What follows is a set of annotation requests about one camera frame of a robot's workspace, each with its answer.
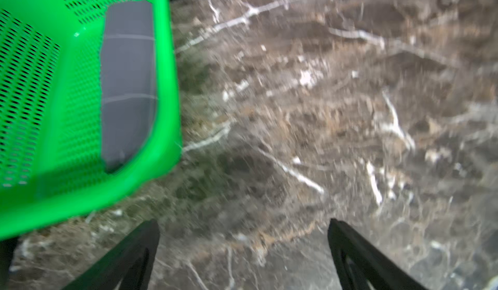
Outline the green plastic basket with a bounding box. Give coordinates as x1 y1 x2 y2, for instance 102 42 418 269
1 0 182 239

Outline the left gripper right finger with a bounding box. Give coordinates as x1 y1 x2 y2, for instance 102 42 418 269
328 219 425 289

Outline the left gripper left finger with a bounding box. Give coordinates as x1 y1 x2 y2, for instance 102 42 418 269
65 220 160 289

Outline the grey grid pillowcase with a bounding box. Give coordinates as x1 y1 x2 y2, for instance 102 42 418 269
100 1 158 173

